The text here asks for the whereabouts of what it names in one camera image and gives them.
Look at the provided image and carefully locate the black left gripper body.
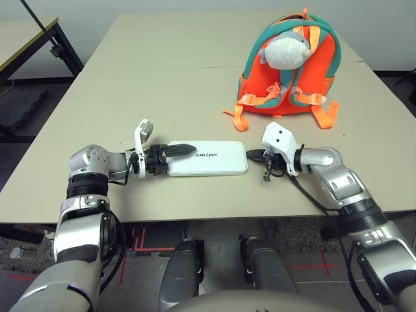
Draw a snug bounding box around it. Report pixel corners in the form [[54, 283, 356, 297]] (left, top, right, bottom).
[[144, 144, 170, 178]]

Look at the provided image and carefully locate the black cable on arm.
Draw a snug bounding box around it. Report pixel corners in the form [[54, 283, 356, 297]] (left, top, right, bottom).
[[107, 159, 137, 186], [285, 168, 384, 312]]

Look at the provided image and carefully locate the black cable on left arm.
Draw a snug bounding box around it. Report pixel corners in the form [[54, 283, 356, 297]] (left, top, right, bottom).
[[107, 159, 137, 186]]

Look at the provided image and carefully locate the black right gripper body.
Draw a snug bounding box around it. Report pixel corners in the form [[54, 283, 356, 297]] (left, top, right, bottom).
[[263, 152, 287, 173]]

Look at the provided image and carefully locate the grey white plush toy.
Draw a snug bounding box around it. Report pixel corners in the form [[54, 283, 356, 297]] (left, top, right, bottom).
[[259, 31, 313, 71]]

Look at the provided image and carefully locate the beige robot torso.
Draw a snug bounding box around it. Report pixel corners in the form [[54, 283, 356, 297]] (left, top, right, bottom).
[[175, 285, 313, 312]]

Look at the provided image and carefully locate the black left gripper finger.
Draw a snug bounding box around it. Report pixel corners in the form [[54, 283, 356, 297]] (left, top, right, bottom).
[[164, 142, 198, 157]]

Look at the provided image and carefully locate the grey robot leg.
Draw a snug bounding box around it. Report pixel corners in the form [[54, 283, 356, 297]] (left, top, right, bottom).
[[240, 237, 298, 312], [157, 239, 204, 312]]

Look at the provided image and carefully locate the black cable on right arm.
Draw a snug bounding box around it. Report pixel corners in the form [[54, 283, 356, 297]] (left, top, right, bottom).
[[285, 168, 384, 312]]

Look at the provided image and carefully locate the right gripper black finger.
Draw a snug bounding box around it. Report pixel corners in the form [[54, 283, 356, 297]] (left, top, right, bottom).
[[246, 148, 266, 162]]

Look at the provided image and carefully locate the grey right robot leg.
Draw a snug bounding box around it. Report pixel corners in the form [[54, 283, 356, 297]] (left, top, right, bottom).
[[240, 237, 298, 312]]

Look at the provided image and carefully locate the dark foam block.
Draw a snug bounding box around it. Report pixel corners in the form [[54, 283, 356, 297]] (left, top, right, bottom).
[[0, 86, 48, 131]]

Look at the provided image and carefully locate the black table underframe bar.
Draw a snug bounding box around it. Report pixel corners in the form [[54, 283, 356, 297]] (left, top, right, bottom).
[[0, 224, 56, 244]]

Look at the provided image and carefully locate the white Unitree pencil case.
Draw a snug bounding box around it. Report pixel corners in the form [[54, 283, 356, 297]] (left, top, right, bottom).
[[165, 140, 248, 177]]

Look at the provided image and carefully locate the grey left robot leg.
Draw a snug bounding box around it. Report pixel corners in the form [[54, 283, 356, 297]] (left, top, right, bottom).
[[157, 239, 204, 312]]

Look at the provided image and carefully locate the orange and teal backpack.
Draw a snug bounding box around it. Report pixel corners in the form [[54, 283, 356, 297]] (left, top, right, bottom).
[[223, 8, 344, 133]]

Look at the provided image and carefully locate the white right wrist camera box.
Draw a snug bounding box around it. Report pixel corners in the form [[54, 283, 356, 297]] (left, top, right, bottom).
[[261, 123, 298, 176]]

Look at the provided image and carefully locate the black framed side table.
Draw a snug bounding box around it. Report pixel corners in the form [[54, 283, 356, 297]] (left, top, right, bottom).
[[0, 18, 84, 85]]

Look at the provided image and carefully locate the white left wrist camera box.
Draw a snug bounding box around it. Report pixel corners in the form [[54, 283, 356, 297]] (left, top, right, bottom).
[[133, 119, 153, 178]]

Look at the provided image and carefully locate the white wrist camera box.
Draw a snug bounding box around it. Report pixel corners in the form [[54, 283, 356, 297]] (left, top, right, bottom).
[[261, 123, 298, 176], [133, 119, 153, 178]]

